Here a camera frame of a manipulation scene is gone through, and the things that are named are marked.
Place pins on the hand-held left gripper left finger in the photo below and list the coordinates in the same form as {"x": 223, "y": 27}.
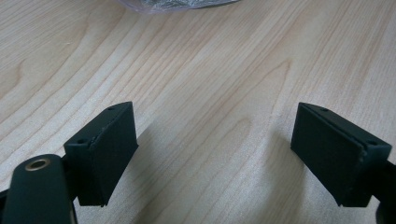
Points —
{"x": 102, "y": 155}

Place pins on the purple plastic bag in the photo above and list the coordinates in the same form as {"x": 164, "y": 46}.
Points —
{"x": 162, "y": 4}

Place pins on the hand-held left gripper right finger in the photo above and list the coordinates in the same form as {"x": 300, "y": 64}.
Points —
{"x": 333, "y": 155}

